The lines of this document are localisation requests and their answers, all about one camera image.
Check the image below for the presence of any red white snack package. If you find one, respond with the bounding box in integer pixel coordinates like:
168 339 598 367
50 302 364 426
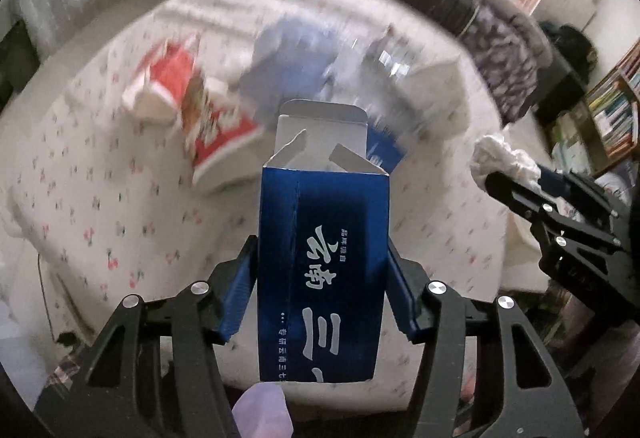
181 72 264 193

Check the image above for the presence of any red instant noodle cup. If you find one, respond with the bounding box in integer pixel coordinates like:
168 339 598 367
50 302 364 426
122 34 200 124

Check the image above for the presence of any blue cardboard box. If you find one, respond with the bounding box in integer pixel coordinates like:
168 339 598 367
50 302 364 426
257 99 390 383

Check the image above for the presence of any pile of dark clothes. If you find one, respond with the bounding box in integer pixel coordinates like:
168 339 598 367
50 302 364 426
539 21 598 84

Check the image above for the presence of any light blue plastic bag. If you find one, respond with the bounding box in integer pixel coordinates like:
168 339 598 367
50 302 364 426
238 17 342 126

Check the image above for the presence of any cherry print table cloth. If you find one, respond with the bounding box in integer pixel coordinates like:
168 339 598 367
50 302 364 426
8 0 510 411

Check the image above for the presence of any wooden bookshelf with books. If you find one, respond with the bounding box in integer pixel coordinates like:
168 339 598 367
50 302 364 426
547 44 639 177

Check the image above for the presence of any white tissue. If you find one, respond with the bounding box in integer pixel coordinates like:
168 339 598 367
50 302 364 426
470 134 542 192

